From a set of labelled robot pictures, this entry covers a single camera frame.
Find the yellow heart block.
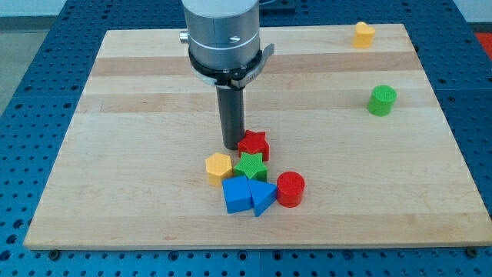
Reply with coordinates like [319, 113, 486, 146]
[352, 22, 376, 48]

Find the red star block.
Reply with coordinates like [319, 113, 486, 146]
[238, 130, 270, 162]

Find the green star block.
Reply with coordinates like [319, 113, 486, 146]
[233, 152, 268, 182]

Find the yellow hexagon block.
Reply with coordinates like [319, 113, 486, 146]
[205, 152, 234, 186]

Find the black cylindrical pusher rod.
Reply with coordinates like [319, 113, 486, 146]
[216, 87, 245, 150]

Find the blue triangle block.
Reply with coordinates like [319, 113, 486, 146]
[248, 179, 277, 217]

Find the blue cube block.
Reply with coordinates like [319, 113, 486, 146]
[222, 175, 253, 214]

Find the red cylinder block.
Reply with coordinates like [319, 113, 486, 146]
[277, 171, 305, 208]

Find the wooden board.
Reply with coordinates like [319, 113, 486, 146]
[24, 24, 491, 250]

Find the green cylinder block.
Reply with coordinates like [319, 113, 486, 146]
[367, 85, 397, 117]

